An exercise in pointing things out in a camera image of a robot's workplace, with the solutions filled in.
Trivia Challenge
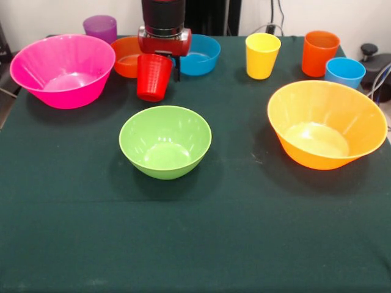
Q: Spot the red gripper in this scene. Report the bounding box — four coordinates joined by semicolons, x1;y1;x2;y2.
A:
137;25;193;83

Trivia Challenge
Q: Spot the red plastic cup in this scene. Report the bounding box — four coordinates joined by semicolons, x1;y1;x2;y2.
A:
136;54;174;103

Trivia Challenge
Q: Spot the orange plastic bowl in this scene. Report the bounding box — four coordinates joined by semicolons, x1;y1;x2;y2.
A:
110;35;144;79

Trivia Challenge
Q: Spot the green plastic bowl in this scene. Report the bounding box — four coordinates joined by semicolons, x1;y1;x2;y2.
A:
119;105;213;180

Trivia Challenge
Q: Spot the blue plastic bowl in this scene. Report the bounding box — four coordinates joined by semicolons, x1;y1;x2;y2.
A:
172;34;222;76

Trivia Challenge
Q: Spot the yellow plastic cup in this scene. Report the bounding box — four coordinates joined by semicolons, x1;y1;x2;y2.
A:
245;32;282;81

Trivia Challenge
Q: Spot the purple plastic cup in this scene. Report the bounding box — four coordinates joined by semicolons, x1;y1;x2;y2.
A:
82;15;118;45

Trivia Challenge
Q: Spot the pink plastic bowl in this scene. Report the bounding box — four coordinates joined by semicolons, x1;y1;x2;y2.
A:
9;34;117;110

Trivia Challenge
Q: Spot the orange plastic cup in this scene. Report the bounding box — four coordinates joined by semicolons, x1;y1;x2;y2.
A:
301;30;341;78

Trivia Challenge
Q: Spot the dark green tablecloth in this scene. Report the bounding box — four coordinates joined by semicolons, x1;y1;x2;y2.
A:
0;34;391;293

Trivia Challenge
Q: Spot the yellow plastic bowl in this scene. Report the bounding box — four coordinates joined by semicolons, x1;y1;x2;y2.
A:
266;79;388;170

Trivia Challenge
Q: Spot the blue plastic cup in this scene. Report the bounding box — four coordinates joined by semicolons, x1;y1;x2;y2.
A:
324;57;367;90

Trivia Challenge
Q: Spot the black clamp stand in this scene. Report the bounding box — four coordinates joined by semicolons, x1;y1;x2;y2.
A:
359;43;391;92

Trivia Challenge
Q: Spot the black wall cable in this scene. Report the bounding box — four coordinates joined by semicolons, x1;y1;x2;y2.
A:
253;0;285;36

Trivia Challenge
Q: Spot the grey cable bundle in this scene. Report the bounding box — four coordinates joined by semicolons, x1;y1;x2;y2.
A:
368;63;391;106

